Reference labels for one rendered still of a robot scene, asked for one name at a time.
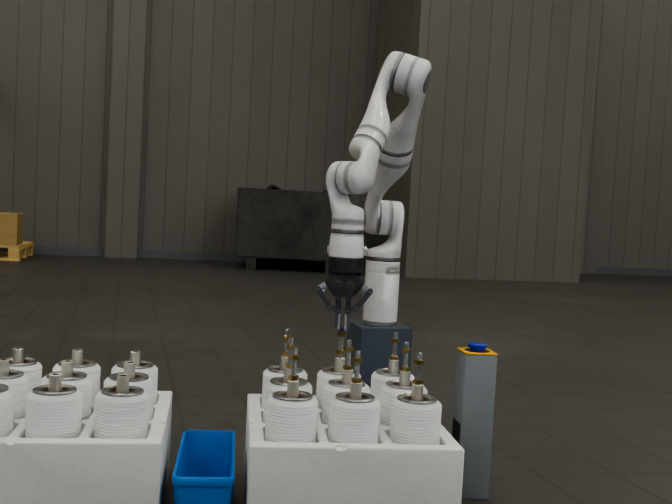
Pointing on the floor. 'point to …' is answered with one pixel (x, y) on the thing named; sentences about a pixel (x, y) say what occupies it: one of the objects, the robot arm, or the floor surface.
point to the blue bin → (205, 467)
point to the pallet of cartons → (10, 238)
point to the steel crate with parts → (282, 225)
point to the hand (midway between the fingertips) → (342, 321)
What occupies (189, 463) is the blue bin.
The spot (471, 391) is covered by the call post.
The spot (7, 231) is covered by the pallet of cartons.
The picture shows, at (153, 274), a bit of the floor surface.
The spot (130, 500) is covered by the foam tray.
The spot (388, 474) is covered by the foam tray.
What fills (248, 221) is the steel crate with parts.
